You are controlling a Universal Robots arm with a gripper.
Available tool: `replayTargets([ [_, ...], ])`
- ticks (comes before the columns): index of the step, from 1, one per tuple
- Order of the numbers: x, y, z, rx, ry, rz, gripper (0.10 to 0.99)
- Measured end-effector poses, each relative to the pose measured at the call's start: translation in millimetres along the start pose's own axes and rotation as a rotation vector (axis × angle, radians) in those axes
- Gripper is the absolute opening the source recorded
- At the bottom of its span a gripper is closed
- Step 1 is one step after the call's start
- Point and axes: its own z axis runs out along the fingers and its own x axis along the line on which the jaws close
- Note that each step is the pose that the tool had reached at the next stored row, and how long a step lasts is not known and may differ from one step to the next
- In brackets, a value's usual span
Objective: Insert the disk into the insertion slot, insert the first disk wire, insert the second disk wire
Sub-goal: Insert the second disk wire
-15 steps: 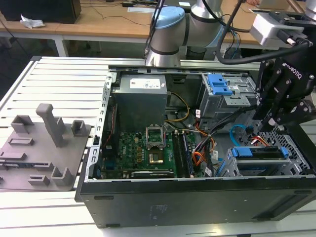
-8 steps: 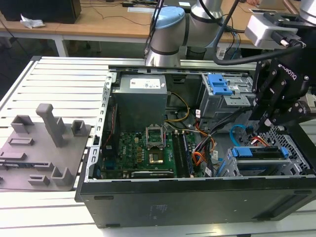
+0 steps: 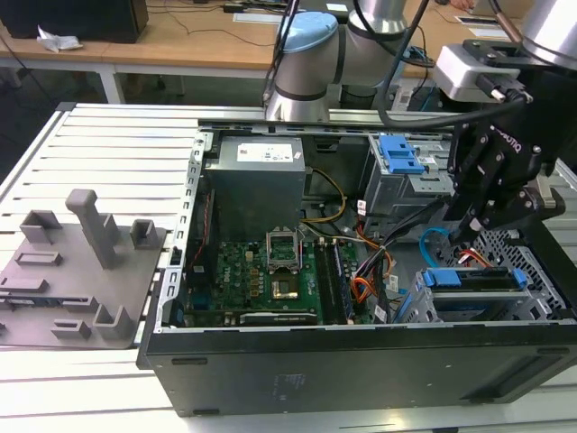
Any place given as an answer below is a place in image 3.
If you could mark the grey metal drive cage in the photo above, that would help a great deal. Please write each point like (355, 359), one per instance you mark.
(387, 194)

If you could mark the black open PC case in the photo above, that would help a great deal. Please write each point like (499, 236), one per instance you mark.
(315, 374)

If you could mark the black power adapter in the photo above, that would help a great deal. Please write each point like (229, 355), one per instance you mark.
(234, 7)

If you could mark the green motherboard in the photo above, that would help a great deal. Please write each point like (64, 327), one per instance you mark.
(243, 279)

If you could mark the blue plastic drive latch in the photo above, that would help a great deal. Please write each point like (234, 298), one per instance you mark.
(401, 155)

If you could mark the grey power supply unit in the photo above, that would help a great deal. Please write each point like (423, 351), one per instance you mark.
(252, 189)

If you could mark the RAM stick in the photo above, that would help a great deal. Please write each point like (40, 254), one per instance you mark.
(345, 288)

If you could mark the silver laptop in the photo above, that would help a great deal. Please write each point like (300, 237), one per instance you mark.
(482, 5)

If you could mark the CPU socket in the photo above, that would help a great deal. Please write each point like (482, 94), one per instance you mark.
(285, 289)

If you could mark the grey parts rack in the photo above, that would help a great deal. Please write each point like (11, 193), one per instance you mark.
(67, 279)

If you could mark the black RAM slot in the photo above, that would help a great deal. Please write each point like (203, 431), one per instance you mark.
(324, 279)

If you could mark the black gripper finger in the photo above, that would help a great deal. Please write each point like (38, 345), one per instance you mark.
(491, 189)
(462, 180)

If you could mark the black box on desk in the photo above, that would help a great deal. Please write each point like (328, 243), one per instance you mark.
(72, 20)

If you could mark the black expansion card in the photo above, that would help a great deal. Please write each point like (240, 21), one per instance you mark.
(279, 318)

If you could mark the wooden desk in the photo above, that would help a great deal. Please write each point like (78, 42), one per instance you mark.
(203, 49)

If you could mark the metal disk bay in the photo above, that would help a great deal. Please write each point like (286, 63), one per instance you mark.
(478, 294)

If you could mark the hard disk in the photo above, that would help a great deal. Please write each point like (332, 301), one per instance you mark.
(444, 277)

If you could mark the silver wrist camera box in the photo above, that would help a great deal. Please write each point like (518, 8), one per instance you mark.
(460, 72)

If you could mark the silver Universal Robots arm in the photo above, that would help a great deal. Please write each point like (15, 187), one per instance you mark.
(306, 67)

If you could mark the crumpled white paper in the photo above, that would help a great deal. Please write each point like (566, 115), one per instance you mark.
(58, 41)

